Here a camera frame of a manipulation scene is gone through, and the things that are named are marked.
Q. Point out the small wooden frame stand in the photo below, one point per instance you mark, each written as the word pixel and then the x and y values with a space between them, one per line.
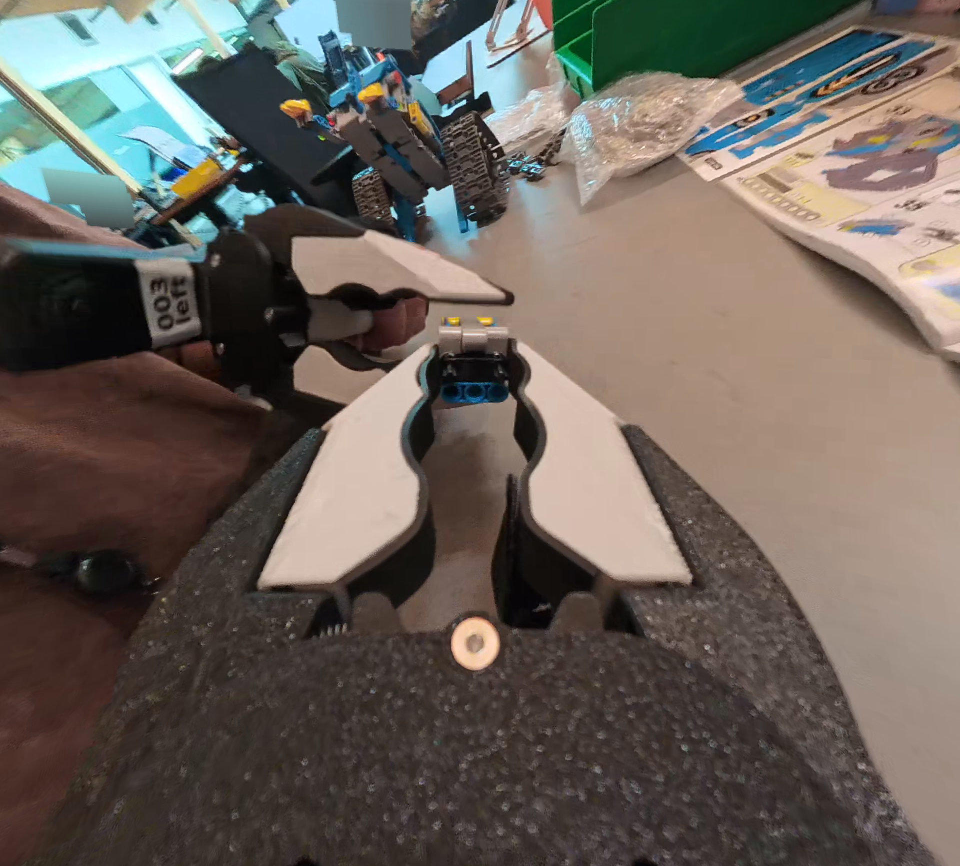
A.
pixel 510 26

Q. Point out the small black rounded object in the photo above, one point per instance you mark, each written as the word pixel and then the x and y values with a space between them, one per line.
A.
pixel 97 572

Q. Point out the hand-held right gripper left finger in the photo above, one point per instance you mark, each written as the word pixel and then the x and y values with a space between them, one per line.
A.
pixel 345 506

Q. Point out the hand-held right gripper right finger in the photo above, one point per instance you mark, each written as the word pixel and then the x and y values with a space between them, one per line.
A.
pixel 600 506

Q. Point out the cluster of black track links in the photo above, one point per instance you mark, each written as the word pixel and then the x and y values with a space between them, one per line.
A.
pixel 536 158

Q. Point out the instruction booklet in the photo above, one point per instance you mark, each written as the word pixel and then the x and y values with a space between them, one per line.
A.
pixel 862 206

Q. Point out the dark brick-built model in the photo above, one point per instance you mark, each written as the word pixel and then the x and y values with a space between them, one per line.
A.
pixel 405 139

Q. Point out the green plastic bin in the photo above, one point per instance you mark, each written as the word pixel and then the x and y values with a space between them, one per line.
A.
pixel 712 4

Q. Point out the sticker sheet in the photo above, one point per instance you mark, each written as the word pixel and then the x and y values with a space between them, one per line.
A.
pixel 810 101

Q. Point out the small clear plastic parts bag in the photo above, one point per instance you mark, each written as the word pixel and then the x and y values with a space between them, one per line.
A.
pixel 532 116

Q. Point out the person's left hand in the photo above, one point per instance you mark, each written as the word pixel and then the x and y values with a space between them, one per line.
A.
pixel 397 326

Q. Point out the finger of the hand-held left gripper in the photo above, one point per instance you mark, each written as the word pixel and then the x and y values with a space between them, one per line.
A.
pixel 334 322
pixel 375 262

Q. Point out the blue grey yellow brick assembly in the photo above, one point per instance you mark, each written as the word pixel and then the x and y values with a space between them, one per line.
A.
pixel 472 356

